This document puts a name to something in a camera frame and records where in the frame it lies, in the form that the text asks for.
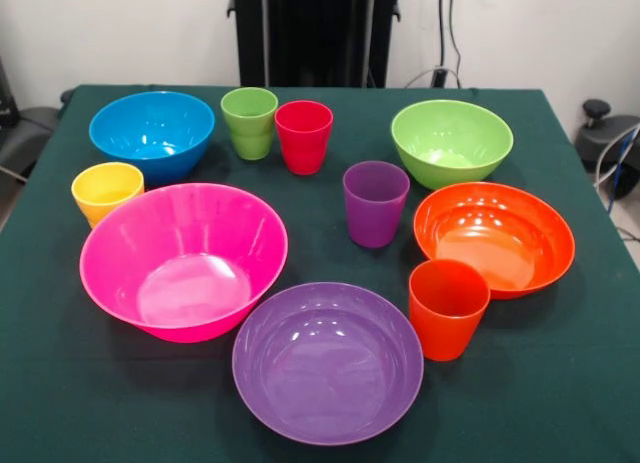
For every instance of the blue bowl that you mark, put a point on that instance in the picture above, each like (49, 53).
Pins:
(150, 128)

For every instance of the purple cup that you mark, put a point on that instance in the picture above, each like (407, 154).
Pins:
(375, 218)

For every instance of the purple bowl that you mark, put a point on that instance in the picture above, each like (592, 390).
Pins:
(325, 368)

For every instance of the green cup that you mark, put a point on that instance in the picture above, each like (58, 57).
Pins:
(252, 147)
(249, 103)

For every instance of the black equipment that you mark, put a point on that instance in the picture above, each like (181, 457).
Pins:
(35, 123)

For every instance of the yellow cup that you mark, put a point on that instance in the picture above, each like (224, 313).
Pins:
(100, 188)

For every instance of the dark green tablecloth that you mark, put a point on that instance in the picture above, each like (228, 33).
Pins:
(525, 383)

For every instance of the pink bowl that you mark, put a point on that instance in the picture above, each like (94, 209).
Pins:
(185, 263)

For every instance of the green bowl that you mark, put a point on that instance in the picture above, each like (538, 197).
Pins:
(450, 133)

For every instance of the red cup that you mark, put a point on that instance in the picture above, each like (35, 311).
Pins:
(303, 143)

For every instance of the orange cup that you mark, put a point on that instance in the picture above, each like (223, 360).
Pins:
(445, 323)

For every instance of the black plug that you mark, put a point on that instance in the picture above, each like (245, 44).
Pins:
(439, 78)

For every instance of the orange bowl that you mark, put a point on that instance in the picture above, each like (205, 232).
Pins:
(495, 238)

